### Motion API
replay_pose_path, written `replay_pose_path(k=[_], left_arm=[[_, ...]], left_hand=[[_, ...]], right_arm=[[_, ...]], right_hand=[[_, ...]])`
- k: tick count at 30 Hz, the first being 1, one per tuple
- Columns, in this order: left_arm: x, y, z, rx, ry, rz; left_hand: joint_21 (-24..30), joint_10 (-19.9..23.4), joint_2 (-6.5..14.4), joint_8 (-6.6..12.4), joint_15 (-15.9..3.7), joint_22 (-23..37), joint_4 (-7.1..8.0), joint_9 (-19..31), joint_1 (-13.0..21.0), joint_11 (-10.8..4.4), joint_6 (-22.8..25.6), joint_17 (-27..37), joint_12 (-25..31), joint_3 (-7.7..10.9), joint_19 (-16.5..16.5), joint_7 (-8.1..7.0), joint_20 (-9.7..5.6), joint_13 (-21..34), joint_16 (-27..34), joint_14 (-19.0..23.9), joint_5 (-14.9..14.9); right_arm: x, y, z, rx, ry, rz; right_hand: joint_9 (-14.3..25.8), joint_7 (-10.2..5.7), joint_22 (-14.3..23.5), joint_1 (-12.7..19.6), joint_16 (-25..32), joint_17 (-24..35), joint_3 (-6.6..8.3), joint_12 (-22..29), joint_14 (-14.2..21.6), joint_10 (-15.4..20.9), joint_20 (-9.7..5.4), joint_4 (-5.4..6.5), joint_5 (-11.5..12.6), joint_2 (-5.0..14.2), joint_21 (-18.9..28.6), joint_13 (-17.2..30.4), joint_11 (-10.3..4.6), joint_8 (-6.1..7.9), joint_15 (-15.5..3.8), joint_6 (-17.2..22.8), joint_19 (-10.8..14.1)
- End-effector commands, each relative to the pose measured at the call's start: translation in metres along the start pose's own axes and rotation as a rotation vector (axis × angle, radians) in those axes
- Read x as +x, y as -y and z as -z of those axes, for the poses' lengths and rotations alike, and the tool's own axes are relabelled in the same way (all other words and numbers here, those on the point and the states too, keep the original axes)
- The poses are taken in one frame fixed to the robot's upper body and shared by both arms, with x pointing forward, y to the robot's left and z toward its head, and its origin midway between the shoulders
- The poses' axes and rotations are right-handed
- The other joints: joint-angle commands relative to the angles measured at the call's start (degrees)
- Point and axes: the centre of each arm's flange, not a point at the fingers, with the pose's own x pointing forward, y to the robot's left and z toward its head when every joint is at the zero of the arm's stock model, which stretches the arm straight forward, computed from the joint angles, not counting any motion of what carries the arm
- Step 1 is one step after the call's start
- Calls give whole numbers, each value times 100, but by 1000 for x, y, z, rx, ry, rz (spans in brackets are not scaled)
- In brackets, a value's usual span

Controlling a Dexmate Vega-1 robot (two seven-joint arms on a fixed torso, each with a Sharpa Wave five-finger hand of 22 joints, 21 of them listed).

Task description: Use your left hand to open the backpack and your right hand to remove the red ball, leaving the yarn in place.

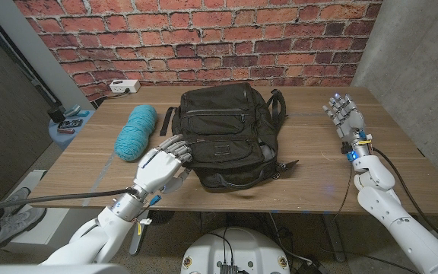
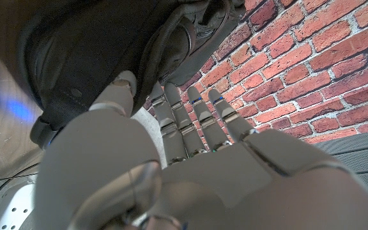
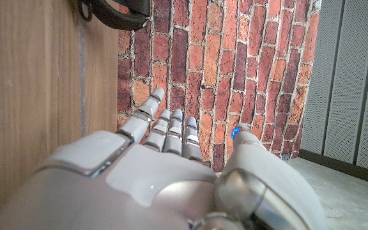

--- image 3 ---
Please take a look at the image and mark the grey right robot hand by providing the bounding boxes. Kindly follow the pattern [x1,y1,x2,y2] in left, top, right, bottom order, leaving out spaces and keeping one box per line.
[0,86,330,230]

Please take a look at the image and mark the black backpack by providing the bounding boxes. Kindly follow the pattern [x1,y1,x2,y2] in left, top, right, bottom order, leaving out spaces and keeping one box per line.
[77,0,151,32]

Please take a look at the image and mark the red brick printed backdrop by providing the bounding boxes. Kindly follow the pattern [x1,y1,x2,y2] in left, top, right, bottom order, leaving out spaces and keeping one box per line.
[116,0,323,173]

